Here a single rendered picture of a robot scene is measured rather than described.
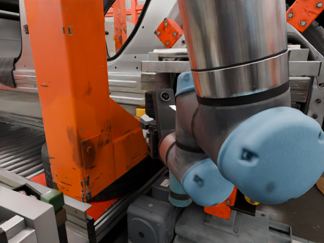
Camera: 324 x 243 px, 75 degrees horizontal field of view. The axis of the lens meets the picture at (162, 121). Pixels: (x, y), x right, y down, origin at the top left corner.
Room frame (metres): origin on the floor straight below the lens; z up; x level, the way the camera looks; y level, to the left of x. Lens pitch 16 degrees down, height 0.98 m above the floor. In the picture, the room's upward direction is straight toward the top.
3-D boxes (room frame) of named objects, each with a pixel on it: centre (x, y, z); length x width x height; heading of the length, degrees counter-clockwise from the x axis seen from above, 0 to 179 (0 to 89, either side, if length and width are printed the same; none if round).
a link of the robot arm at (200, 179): (0.31, -0.06, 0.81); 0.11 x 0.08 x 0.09; 17
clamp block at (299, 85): (0.46, -0.28, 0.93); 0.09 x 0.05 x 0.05; 152
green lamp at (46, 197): (0.46, 0.28, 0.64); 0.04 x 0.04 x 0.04; 62
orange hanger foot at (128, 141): (1.01, 0.13, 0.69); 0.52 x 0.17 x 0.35; 152
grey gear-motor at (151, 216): (0.86, -0.02, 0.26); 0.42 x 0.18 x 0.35; 152
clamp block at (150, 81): (0.62, 0.02, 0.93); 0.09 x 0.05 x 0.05; 152
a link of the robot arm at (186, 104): (0.29, -0.06, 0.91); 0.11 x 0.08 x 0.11; 9
